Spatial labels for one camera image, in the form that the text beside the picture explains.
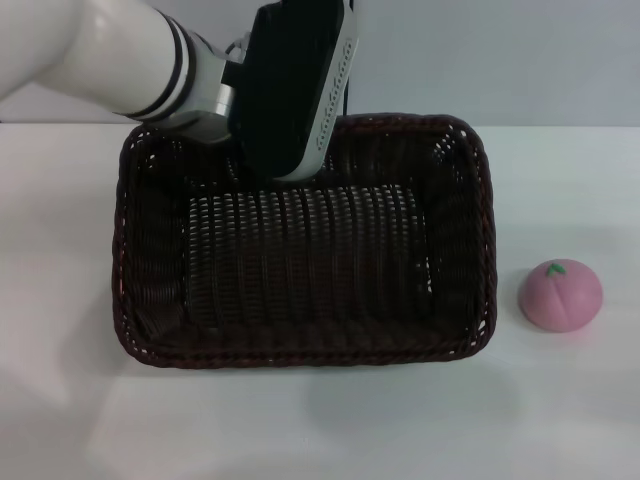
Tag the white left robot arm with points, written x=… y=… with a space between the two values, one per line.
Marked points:
x=125 y=55

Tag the pink toy peach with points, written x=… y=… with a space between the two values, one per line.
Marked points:
x=560 y=300

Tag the dark brown woven basket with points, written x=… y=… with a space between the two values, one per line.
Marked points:
x=300 y=260

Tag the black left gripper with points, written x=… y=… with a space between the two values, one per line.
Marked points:
x=280 y=90

